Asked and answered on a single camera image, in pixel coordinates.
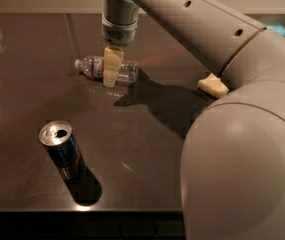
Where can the blue silver drink can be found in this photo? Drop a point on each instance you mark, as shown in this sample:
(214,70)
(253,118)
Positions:
(59,142)

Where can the yellow sponge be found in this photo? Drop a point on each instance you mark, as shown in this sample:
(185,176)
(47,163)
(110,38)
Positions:
(213,86)

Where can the clear plastic water bottle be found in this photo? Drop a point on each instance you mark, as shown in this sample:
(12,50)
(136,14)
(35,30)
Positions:
(92,67)

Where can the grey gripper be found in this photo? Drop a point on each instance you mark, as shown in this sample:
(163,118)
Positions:
(119,33)

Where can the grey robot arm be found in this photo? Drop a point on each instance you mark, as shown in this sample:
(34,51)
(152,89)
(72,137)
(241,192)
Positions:
(233,159)

